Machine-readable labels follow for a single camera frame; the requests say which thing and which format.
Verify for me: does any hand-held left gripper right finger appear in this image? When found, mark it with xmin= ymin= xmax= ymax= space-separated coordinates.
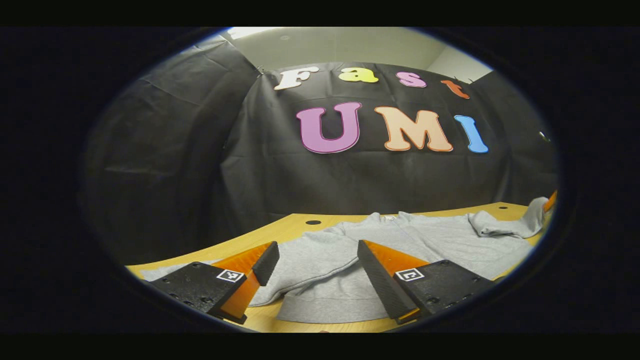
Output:
xmin=356 ymin=239 xmax=495 ymax=326

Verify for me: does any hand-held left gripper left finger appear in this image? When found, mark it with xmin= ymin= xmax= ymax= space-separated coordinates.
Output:
xmin=145 ymin=241 xmax=280 ymax=325

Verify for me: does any grey sweatshirt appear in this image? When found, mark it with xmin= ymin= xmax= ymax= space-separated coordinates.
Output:
xmin=141 ymin=196 xmax=551 ymax=324

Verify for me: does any black backdrop cloth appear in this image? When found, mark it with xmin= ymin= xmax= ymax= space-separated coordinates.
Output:
xmin=82 ymin=35 xmax=560 ymax=266

